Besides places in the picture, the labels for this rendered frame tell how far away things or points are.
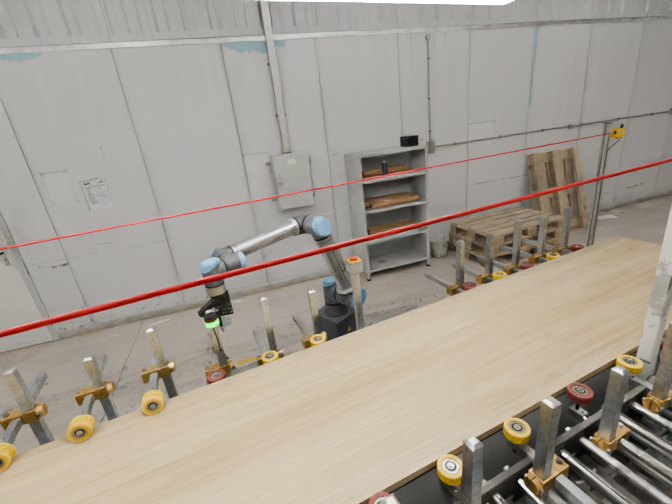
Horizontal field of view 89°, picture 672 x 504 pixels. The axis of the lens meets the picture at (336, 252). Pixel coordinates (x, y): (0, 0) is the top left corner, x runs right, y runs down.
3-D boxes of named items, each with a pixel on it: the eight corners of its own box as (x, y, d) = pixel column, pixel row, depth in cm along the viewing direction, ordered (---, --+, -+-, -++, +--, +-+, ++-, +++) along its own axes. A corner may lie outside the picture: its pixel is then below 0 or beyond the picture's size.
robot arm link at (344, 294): (352, 292, 254) (312, 209, 212) (371, 298, 242) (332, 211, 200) (340, 307, 246) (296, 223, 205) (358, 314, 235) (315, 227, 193)
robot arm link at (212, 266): (223, 258, 161) (203, 265, 155) (229, 282, 165) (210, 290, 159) (214, 255, 167) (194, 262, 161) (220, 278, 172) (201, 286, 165)
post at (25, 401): (53, 458, 151) (4, 368, 134) (62, 454, 152) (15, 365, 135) (51, 464, 148) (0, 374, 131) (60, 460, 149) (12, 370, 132)
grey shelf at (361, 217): (355, 269, 477) (343, 153, 423) (413, 255, 499) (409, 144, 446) (368, 281, 436) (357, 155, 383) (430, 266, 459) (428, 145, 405)
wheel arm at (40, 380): (40, 379, 165) (37, 372, 163) (49, 376, 166) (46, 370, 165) (-7, 463, 121) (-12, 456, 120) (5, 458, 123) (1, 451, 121)
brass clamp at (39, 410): (10, 421, 141) (5, 412, 139) (50, 408, 146) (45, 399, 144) (4, 432, 136) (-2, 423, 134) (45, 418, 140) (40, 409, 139)
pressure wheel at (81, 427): (73, 413, 131) (97, 414, 135) (67, 431, 132) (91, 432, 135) (69, 424, 126) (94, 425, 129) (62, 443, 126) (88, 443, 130)
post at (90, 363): (121, 440, 161) (83, 355, 144) (129, 437, 162) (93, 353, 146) (120, 446, 158) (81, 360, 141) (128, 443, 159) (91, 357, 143)
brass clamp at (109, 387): (81, 398, 150) (77, 388, 148) (116, 386, 155) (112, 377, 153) (78, 407, 145) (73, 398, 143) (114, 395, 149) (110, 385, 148)
